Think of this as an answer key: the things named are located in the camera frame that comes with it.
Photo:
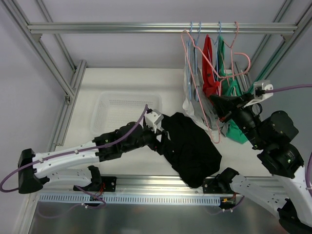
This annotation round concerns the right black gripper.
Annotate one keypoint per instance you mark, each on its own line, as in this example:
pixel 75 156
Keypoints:
pixel 230 110

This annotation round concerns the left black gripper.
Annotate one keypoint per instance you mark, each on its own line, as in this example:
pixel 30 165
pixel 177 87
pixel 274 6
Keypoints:
pixel 158 140

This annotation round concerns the pink hanger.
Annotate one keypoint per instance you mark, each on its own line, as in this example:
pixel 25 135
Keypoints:
pixel 215 136
pixel 231 48

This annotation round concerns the white tank top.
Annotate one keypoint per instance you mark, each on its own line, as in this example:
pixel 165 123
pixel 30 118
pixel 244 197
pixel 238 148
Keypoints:
pixel 193 109

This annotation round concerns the black tank top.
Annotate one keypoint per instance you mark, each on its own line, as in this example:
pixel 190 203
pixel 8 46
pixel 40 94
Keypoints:
pixel 190 150

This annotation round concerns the light blue hanger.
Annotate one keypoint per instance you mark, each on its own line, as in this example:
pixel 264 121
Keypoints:
pixel 216 43
pixel 198 31
pixel 191 61

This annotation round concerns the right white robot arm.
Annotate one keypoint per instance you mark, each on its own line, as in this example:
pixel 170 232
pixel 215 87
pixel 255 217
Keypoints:
pixel 272 137

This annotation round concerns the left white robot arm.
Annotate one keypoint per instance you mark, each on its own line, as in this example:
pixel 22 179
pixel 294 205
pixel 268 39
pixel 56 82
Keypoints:
pixel 76 165

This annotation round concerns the grey tank top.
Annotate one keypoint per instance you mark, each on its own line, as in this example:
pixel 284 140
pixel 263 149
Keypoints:
pixel 214 123

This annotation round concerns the green tank top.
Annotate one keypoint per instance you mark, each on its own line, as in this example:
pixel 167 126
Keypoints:
pixel 229 87

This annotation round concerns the red tank top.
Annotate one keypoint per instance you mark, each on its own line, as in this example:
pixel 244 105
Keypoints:
pixel 210 85

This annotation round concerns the white plastic basket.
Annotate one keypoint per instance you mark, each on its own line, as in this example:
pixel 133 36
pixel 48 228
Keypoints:
pixel 115 109

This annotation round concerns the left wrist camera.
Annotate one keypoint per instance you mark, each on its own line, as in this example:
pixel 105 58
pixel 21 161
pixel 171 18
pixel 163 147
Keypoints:
pixel 152 120

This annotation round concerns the aluminium front rail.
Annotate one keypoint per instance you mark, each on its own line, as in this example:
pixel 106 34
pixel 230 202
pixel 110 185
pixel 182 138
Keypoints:
pixel 133 184

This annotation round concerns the aluminium frame right post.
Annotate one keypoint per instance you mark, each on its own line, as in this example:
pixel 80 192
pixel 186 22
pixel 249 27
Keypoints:
pixel 274 48

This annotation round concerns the aluminium frame post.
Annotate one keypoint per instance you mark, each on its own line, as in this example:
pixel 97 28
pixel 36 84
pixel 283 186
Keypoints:
pixel 274 48
pixel 71 89

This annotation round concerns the aluminium frame left post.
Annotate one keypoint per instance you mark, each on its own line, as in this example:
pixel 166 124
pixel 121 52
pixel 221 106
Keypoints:
pixel 71 89

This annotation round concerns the aluminium hanging rail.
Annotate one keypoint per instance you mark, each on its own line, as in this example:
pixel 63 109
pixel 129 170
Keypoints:
pixel 155 28

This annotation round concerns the white slotted cable duct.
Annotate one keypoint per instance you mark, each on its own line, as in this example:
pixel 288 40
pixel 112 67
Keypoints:
pixel 201 200

